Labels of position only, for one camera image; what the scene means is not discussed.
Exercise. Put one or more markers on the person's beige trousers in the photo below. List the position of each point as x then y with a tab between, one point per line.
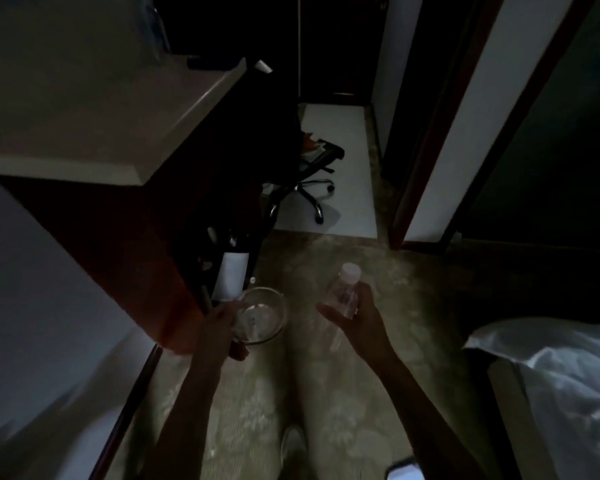
307	384

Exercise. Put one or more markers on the black office chair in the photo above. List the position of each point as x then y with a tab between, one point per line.
307	187

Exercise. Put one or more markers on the person's white printed t-shirt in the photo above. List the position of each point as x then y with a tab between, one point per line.
405	470

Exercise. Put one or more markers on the person's left forearm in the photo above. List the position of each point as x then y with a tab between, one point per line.
185	419

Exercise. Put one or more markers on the bed with white duvet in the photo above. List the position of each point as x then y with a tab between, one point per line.
570	394

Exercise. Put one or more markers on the white sneaker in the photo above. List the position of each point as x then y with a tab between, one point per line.
293	444

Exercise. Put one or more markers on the person's right forearm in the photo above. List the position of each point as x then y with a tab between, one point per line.
425	419

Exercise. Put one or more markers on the plain clear white-cap bottle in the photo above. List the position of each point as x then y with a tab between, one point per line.
342	294

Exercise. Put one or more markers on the person's right hand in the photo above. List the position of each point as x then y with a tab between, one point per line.
367	329

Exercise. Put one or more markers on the person's left hand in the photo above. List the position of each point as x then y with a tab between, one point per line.
217	334

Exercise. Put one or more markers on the dark door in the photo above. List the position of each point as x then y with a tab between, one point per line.
280	39

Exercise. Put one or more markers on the dark wooden door frame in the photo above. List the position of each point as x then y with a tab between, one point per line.
445	119

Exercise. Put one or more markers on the white paper sheet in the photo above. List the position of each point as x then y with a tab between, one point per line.
231	274

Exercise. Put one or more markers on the dark purple cloth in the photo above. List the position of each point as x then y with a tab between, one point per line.
205	62

